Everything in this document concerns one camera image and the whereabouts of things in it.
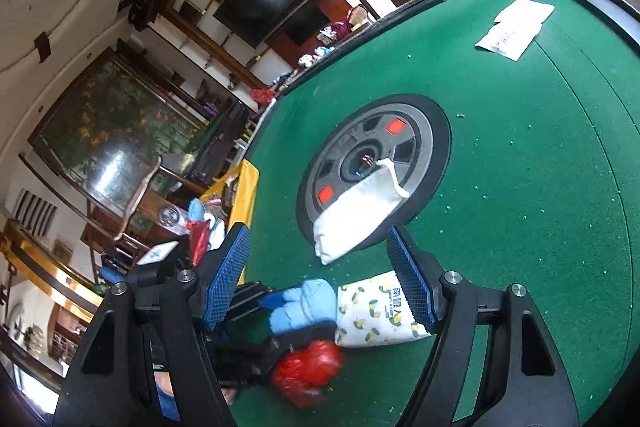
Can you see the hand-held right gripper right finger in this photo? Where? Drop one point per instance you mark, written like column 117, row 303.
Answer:
column 410, row 277

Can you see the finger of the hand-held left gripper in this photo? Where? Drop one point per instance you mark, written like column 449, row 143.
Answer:
column 250, row 357
column 250, row 294

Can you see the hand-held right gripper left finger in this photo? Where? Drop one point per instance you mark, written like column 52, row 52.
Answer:
column 227, row 277

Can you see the light blue cloth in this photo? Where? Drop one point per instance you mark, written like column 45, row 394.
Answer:
column 305, row 307

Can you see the white lemon-print packet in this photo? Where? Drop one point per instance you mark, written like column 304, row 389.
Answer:
column 365, row 312

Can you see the red plastic bag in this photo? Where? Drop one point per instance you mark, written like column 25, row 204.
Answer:
column 310, row 372

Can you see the red plastic packet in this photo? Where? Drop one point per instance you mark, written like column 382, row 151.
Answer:
column 200, row 239

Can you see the clear glass jar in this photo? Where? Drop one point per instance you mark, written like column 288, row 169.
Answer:
column 171, row 217

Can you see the brown wooden armchair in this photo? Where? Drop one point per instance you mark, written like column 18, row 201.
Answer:
column 142, row 187

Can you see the person's blue trousers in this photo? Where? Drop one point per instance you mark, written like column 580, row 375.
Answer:
column 167, row 407

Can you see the dark low cabinet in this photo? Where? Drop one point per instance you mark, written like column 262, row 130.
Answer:
column 220, row 142

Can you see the round table centre panel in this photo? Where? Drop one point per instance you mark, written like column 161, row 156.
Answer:
column 400, row 142

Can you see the framed flower painting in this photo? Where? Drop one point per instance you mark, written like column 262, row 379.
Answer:
column 110, row 117

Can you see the small red bag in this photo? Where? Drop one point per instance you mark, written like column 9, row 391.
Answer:
column 262, row 96

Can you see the maroon cloth pile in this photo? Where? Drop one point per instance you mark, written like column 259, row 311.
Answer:
column 345, row 27

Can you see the red-brown television cabinet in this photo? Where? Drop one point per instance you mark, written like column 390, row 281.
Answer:
column 337, row 1

